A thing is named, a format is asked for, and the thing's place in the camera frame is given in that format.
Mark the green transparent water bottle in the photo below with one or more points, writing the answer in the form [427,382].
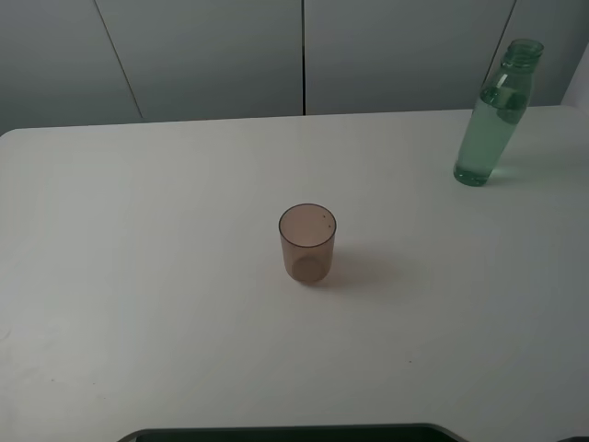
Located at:
[501,104]

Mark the pink translucent plastic cup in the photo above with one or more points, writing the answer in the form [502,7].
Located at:
[307,233]

